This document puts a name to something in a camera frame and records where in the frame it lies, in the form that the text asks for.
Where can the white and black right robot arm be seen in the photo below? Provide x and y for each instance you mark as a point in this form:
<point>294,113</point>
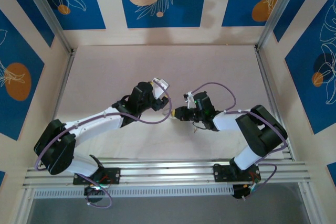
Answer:
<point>260,132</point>

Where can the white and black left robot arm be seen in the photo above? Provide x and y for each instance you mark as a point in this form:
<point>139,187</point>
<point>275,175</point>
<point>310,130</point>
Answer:
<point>99,121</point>

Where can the black controller box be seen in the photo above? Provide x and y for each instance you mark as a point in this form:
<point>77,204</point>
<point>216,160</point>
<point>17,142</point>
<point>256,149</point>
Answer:
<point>90,191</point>
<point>239,191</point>

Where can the grey metal sheet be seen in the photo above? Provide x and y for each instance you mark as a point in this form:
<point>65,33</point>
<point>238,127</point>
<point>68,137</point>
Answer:
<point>168,212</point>

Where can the aluminium mounting rail frame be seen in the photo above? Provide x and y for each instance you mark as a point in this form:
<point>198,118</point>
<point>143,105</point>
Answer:
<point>168,171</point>

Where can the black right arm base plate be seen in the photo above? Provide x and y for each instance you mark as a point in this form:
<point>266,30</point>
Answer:
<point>220,174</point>

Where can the aluminium table side rail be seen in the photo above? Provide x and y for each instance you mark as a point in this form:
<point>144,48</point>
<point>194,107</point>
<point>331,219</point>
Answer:
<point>65,77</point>
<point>262,64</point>

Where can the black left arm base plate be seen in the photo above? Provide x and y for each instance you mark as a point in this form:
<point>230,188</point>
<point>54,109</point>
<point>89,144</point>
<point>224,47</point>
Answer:
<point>115,175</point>

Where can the aluminium corner post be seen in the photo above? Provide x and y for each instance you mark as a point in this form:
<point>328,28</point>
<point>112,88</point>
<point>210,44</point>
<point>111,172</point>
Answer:
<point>47,6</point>
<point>281,9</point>

